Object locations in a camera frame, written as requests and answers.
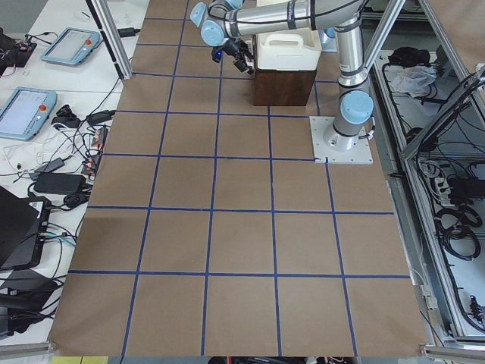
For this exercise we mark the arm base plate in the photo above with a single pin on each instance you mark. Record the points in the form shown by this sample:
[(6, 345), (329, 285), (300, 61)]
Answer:
[(328, 44), (329, 147)]

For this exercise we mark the blue teach pendant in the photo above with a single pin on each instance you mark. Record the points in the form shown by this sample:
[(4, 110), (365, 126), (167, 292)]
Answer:
[(25, 112), (72, 47)]

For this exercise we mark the dark brown wooden cabinet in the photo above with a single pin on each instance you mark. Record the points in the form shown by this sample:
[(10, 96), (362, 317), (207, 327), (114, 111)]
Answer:
[(282, 88)]

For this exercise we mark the white crumpled cloth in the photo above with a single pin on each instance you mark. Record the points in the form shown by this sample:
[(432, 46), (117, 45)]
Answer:
[(415, 81)]

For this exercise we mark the blue teach pendant lower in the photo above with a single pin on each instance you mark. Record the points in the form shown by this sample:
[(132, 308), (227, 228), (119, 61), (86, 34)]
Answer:
[(25, 112)]

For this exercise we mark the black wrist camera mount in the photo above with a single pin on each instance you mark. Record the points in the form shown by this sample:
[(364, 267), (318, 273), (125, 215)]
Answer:
[(217, 54)]

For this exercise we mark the black laptop computer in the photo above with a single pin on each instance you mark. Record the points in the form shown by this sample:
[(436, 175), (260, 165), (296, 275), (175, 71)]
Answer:
[(23, 222)]

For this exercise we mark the black power brick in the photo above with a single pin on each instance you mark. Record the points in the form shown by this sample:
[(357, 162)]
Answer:
[(62, 184)]

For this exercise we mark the white plastic tray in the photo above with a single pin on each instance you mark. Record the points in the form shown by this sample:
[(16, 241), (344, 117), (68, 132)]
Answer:
[(288, 50)]

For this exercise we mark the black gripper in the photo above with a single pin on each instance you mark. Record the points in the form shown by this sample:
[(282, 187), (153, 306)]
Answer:
[(232, 48)]

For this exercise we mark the aluminium side frame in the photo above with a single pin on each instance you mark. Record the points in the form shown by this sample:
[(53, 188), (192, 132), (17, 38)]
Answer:
[(438, 144)]

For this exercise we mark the blue teach pendant upper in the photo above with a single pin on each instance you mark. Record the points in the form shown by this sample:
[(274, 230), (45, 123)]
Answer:
[(72, 47)]

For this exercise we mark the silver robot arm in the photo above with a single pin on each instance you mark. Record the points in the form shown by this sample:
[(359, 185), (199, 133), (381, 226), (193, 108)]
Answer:
[(219, 21)]

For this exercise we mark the aluminium frame post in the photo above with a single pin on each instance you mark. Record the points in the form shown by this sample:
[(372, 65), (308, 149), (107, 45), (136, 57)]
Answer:
[(104, 21)]

